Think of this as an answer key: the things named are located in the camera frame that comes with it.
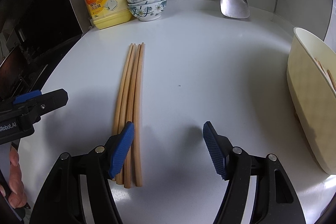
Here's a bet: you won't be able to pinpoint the bottom floral ceramic bowl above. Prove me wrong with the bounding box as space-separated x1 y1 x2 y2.
128 0 167 22

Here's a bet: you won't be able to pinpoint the middle floral ceramic bowl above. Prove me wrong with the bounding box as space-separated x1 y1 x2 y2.
127 0 164 7

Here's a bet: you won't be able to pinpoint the steel spatula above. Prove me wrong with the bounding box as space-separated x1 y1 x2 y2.
220 0 250 19

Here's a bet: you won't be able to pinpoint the wooden chopstick five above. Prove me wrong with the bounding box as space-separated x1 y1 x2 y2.
123 44 141 189

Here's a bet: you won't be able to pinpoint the chopsticks inside holder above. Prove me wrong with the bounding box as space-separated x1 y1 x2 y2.
314 58 336 91

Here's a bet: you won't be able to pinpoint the wooden chopstick six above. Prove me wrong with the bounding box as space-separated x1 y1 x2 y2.
133 43 145 187

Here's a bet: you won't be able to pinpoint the wooden chopstick three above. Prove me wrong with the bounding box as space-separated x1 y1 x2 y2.
112 43 135 188

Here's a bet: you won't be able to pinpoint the person's left hand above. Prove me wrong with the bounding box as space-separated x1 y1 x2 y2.
8 146 27 208

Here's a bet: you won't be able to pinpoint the wooden chopstick four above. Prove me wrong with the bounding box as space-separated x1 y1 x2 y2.
116 44 136 186

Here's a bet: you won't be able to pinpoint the cream plastic utensil holder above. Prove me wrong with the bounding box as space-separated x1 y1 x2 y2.
286 27 335 174

